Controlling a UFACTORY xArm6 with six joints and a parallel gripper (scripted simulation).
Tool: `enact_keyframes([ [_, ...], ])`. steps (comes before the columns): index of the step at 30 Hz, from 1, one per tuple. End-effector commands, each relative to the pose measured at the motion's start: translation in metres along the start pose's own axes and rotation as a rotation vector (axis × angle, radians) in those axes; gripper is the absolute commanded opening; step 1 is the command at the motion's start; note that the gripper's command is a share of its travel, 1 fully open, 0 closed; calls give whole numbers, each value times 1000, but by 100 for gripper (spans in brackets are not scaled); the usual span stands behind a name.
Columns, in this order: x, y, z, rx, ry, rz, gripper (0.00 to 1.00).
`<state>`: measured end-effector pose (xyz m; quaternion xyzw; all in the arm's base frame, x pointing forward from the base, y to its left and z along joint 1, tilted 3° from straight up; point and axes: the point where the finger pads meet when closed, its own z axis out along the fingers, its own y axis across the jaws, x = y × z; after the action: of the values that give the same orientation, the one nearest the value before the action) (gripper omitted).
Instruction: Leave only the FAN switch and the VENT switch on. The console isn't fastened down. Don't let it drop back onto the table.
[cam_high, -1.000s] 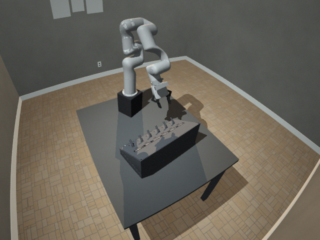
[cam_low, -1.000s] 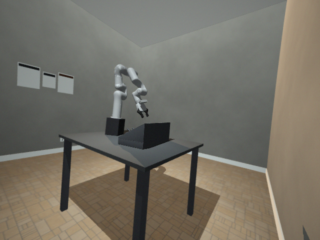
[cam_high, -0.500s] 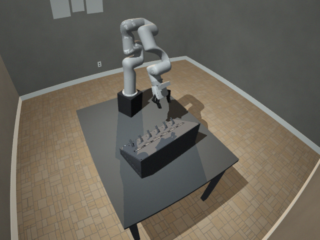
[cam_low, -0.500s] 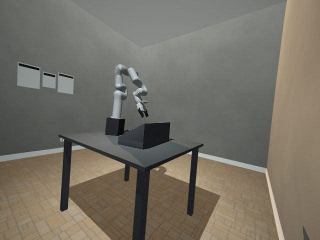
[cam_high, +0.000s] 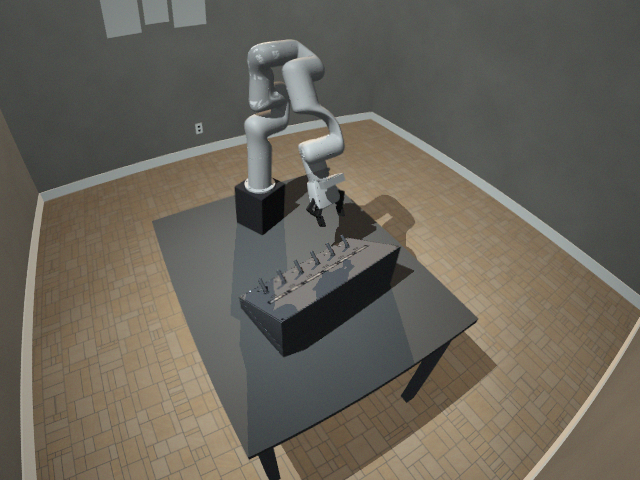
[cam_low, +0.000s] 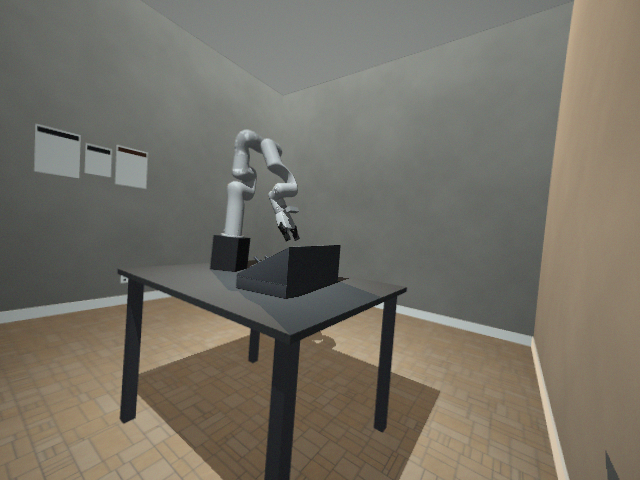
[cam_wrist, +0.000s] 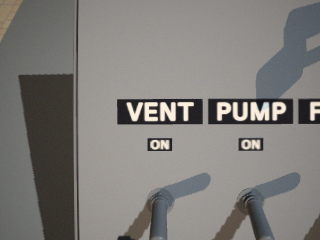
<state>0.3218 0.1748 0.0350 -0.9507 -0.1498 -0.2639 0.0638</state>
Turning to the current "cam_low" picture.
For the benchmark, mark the black switch console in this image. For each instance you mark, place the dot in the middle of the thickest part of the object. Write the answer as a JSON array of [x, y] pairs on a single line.
[[292, 271]]

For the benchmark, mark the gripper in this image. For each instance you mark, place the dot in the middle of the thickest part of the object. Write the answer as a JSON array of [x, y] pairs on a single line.
[[284, 218]]

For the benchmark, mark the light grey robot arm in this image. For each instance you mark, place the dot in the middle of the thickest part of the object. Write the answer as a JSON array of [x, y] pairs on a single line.
[[237, 191]]

